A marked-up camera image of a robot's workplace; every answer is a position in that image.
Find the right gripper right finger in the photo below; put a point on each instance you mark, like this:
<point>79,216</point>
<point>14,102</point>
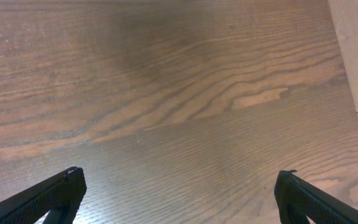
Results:
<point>300,202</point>

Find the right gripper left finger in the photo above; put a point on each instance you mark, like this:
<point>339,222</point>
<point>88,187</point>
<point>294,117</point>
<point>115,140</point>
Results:
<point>58,198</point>

